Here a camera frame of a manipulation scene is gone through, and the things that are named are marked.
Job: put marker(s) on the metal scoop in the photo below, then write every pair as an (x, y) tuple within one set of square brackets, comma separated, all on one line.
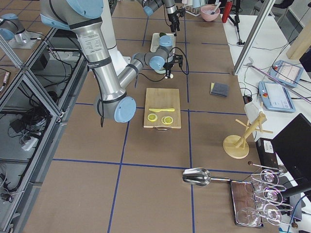
[(201, 177)]

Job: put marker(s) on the blue teach pendant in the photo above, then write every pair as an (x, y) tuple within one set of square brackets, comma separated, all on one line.
[(286, 72), (275, 97)]

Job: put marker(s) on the aluminium frame post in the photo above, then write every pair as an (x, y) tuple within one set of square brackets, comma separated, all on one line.
[(263, 13)]

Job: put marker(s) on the black monitor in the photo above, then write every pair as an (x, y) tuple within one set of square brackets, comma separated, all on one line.
[(293, 146)]

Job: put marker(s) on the white wire cup rack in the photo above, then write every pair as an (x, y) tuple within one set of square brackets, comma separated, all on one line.
[(192, 11)]

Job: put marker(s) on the metal muddler stick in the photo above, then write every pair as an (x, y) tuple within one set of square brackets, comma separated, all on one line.
[(217, 4)]

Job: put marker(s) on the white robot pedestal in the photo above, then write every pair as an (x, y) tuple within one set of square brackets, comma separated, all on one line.
[(118, 60)]

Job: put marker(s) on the white rectangular tray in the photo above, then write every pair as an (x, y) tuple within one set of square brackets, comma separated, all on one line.
[(155, 41)]

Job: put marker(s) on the near blue teach pendant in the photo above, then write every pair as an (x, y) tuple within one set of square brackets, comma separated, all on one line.
[(275, 97)]

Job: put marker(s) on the mint green bowl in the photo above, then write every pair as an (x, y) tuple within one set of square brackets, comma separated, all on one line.
[(161, 71)]

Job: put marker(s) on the wooden mug tree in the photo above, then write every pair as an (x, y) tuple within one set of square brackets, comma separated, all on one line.
[(236, 146)]

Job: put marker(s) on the dark glass rack tray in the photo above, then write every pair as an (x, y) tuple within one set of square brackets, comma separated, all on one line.
[(242, 194)]

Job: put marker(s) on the far blue teach pendant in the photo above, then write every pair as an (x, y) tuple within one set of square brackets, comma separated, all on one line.
[(286, 72)]

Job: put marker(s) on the red cylinder bottle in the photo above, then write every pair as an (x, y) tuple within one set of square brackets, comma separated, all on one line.
[(226, 11)]

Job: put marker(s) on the yellow plastic knife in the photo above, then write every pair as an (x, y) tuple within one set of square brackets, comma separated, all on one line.
[(161, 110)]

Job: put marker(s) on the wooden cutting board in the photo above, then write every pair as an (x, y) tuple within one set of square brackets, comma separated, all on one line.
[(162, 98)]

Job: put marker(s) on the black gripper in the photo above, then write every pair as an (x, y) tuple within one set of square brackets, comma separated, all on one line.
[(168, 66), (172, 17)]

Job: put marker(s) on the grey yellow sponge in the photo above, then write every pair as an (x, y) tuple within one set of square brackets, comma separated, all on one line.
[(219, 89)]

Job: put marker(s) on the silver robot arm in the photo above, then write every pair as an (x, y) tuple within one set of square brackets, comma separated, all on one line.
[(173, 12), (91, 21)]

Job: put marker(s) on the black tripod stick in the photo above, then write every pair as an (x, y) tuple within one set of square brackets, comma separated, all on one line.
[(236, 21)]

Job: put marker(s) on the pink bowl with ice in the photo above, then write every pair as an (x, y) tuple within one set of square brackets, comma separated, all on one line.
[(208, 13)]

